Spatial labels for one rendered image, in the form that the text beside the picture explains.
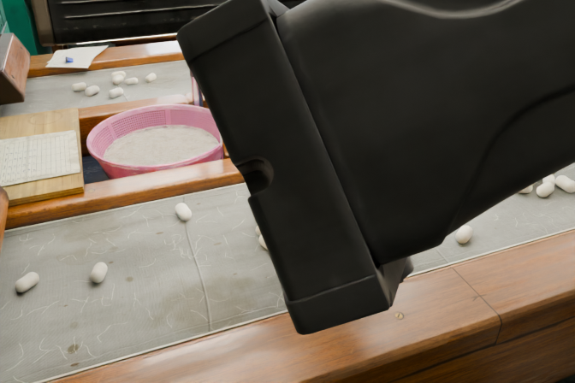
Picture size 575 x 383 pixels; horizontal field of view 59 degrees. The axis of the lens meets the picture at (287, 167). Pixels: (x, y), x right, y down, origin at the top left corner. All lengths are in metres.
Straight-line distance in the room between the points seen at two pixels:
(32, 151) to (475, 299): 0.75
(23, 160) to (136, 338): 0.44
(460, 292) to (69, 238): 0.54
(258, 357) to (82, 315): 0.23
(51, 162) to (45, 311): 0.32
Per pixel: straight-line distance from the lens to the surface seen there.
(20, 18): 3.36
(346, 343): 0.58
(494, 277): 0.70
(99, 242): 0.79
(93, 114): 1.14
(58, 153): 0.97
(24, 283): 0.73
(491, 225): 0.83
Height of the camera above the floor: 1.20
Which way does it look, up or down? 30 degrees down
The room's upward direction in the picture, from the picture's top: straight up
